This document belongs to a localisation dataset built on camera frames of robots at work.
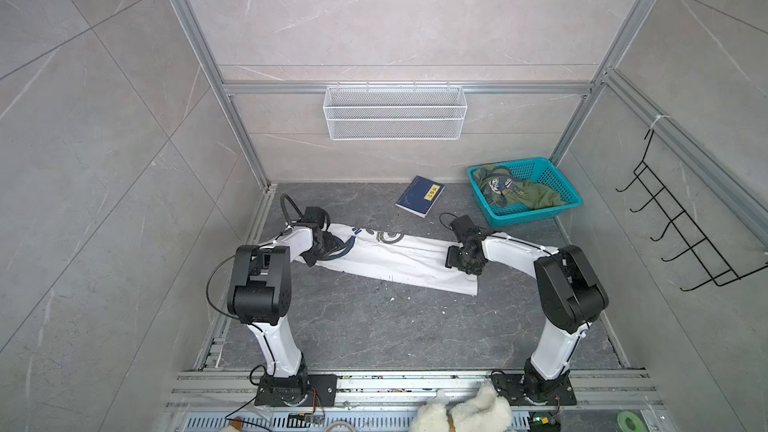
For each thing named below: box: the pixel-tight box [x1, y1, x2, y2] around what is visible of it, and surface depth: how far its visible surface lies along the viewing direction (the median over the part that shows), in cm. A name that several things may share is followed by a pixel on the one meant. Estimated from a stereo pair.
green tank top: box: [473, 165, 567, 208], surface depth 113 cm
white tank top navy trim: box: [294, 224, 478, 296], surface depth 99 cm
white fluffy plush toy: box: [410, 383, 513, 432], surface depth 63 cm
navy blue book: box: [395, 175, 445, 219], surface depth 117 cm
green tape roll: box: [617, 411, 644, 432], surface depth 71 cm
